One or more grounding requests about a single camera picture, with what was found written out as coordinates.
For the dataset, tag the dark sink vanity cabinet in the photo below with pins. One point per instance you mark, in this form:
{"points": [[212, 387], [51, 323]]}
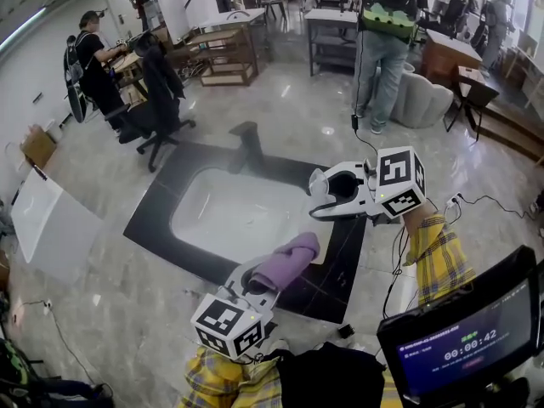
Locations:
{"points": [[149, 223]]}

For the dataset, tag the person's left shoe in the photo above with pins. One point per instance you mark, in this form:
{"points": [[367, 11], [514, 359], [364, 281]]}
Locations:
{"points": [[280, 345]]}

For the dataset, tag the person's torso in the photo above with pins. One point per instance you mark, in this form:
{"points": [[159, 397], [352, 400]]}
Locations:
{"points": [[331, 376]]}

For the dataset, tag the grey shelf table white top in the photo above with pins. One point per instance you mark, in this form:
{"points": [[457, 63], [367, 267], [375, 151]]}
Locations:
{"points": [[331, 15]]}

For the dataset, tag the white sink basin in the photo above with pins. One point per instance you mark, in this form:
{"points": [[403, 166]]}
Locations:
{"points": [[238, 215]]}

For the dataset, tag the purple grey cloth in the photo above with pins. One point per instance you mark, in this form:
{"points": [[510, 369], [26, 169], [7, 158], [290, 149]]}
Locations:
{"points": [[289, 262]]}

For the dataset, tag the black wooden chair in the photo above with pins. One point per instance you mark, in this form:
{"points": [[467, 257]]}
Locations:
{"points": [[476, 87]]}

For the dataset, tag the round wooden table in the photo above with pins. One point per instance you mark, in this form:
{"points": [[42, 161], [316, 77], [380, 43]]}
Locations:
{"points": [[125, 62]]}

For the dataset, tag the cardboard box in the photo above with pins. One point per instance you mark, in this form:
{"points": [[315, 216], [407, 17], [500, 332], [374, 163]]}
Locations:
{"points": [[38, 145]]}

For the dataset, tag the small black plastic part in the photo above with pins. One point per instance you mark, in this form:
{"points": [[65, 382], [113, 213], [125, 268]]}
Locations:
{"points": [[346, 330]]}

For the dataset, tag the black monitor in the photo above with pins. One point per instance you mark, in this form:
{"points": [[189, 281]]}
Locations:
{"points": [[463, 347]]}

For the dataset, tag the wooden shelf rack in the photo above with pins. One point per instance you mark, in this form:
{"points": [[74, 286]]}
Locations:
{"points": [[225, 53]]}

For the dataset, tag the black office chair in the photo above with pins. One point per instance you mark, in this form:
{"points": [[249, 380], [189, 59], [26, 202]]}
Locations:
{"points": [[161, 92]]}

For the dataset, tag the person's right forearm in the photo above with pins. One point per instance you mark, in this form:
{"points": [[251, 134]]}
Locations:
{"points": [[438, 253]]}

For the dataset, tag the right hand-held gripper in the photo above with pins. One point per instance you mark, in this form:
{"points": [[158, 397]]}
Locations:
{"points": [[399, 177]]}

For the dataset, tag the black green backpack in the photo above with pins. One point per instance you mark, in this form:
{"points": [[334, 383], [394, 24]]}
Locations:
{"points": [[42, 391], [389, 11]]}

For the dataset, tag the black faucet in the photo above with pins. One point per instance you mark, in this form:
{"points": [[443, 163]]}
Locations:
{"points": [[251, 143]]}

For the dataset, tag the person's left forearm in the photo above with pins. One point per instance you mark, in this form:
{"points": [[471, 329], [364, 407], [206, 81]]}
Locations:
{"points": [[212, 381]]}

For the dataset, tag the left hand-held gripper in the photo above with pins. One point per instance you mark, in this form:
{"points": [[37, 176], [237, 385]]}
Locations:
{"points": [[225, 325]]}

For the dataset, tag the white counter chrome faucet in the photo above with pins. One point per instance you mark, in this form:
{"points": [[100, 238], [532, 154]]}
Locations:
{"points": [[234, 15]]}

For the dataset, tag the wooden platform step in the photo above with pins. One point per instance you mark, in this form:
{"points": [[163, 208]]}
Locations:
{"points": [[514, 130]]}

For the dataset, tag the white power strip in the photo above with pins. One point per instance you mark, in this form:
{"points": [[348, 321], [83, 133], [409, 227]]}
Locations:
{"points": [[452, 201], [47, 307]]}

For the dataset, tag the long ceiling lamp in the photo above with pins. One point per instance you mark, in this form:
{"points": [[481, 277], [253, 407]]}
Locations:
{"points": [[23, 30]]}

